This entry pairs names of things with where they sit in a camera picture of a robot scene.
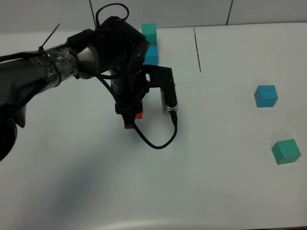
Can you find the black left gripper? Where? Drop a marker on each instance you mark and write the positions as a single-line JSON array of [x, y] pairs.
[[130, 90]]

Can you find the red cube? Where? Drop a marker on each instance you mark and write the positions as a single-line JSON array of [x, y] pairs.
[[139, 114]]

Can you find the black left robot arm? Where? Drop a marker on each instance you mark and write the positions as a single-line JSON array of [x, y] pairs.
[[113, 50]]

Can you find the blue template cube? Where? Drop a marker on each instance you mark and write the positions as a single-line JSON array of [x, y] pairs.
[[151, 57]]

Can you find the green template cube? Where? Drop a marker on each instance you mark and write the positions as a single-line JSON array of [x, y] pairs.
[[149, 30]]

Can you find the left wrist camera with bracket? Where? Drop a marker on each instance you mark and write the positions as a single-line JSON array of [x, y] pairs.
[[162, 78]]

